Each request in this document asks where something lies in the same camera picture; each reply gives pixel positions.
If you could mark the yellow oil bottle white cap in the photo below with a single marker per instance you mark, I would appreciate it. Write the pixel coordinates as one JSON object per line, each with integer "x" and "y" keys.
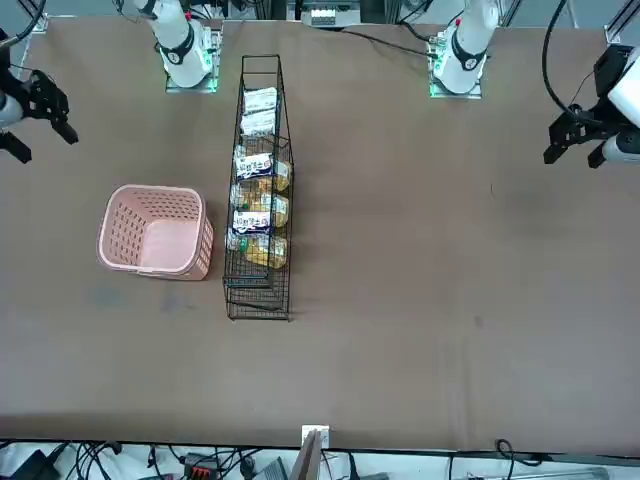
{"x": 282, "y": 175}
{"x": 280, "y": 207}
{"x": 267, "y": 250}

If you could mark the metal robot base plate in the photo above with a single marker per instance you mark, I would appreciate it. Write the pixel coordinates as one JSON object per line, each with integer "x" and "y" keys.
{"x": 475, "y": 94}
{"x": 215, "y": 75}

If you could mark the pink plastic basket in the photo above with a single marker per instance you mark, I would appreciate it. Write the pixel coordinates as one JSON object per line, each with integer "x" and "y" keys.
{"x": 165, "y": 245}

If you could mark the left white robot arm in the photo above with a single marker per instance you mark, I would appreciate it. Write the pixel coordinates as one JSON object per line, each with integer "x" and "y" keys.
{"x": 465, "y": 55}

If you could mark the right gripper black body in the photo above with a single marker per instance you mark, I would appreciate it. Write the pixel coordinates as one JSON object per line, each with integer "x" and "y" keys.
{"x": 25, "y": 95}

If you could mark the blue white biscuit packet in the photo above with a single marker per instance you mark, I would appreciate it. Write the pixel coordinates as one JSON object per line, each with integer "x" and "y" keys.
{"x": 250, "y": 222}
{"x": 252, "y": 167}

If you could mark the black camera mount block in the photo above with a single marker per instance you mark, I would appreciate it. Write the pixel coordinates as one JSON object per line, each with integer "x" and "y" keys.
{"x": 607, "y": 65}

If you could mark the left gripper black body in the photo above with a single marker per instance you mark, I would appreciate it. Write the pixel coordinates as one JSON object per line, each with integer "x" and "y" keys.
{"x": 597, "y": 122}

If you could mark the aluminium frame post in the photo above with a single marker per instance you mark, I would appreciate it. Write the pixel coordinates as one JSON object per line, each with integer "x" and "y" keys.
{"x": 310, "y": 460}

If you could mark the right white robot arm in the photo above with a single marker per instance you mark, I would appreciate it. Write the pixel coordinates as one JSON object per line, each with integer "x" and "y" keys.
{"x": 180, "y": 55}

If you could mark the white snack packet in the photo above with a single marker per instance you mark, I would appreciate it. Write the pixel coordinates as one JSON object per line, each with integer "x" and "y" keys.
{"x": 260, "y": 100}
{"x": 257, "y": 124}

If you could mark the grey power strip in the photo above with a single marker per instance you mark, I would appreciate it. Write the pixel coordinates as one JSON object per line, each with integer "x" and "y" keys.
{"x": 322, "y": 19}

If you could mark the red black power strip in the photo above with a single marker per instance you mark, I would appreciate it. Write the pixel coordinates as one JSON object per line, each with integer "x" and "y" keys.
{"x": 197, "y": 470}

